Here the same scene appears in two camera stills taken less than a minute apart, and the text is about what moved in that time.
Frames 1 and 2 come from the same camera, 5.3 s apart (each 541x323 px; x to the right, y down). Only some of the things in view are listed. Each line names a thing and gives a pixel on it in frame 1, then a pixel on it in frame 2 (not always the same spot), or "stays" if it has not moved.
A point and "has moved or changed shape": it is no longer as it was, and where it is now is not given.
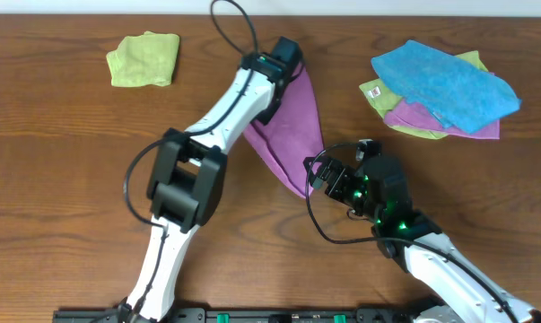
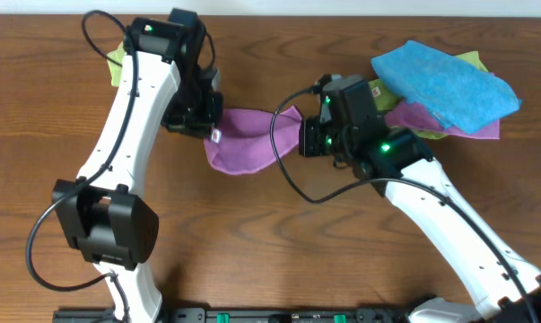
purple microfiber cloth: (292, 142) has moved or changed shape
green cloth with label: (382, 100) stays
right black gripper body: (331, 176) to (309, 140)
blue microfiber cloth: (456, 92) stays
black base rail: (245, 316) stays
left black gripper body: (270, 110) to (203, 124)
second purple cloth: (410, 115) stays
